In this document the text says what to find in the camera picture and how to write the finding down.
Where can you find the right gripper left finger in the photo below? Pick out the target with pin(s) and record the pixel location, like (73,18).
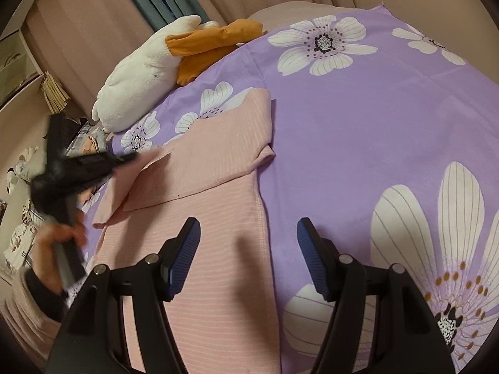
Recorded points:
(92,337)

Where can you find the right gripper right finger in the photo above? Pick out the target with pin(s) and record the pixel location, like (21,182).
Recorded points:
(406,338)

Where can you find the pink striped knit sweater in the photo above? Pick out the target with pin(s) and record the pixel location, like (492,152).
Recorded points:
(225,319)

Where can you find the pink fuzzy sleeve forearm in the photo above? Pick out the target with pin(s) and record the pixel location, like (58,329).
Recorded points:
(31,315)

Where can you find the person's left hand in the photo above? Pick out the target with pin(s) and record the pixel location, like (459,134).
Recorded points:
(44,259)

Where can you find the black white plush toy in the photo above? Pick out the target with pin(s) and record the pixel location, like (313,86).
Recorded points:
(18,170)

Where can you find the orange patterned folded garment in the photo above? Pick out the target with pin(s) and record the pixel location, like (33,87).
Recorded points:
(93,144)

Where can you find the grey plaid blanket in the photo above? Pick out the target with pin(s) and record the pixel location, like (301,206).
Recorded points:
(74,147)

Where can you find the beige hanging tassel bundle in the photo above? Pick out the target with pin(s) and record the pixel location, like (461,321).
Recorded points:
(55,96)

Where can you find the pink curtain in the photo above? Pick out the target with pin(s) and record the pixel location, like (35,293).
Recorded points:
(80,41)

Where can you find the purple floral bed sheet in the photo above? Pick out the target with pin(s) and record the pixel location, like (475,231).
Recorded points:
(388,142)

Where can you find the white duck plush toy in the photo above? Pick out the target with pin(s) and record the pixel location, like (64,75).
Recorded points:
(173,56)

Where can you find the white wall shelf unit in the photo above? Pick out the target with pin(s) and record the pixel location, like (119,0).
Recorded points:
(19,68)

